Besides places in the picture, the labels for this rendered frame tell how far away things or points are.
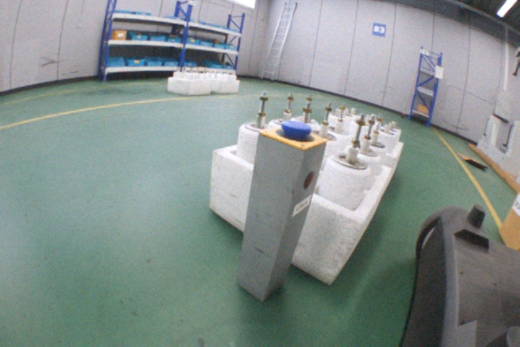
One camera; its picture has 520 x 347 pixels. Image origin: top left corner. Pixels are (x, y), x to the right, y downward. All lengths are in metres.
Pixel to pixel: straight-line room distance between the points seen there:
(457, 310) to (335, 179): 0.33
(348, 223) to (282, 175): 0.19
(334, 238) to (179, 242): 0.34
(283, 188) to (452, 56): 6.88
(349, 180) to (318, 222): 0.10
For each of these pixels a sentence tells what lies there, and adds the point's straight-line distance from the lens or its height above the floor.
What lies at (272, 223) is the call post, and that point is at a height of 0.19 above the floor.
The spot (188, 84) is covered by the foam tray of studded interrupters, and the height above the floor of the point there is 0.13.
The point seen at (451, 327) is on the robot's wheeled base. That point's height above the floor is 0.18.
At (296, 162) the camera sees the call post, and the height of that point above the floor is 0.30.
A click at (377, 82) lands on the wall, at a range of 6.83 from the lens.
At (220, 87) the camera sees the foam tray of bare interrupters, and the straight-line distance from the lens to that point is 3.05.
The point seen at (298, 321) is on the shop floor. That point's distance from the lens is 0.46.
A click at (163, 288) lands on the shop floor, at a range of 0.48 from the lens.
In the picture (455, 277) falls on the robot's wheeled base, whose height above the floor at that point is 0.19.
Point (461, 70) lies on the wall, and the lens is 7.04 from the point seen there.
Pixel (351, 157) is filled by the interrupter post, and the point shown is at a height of 0.26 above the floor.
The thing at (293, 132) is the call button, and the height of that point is 0.32.
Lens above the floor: 0.39
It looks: 20 degrees down
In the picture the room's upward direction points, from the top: 9 degrees clockwise
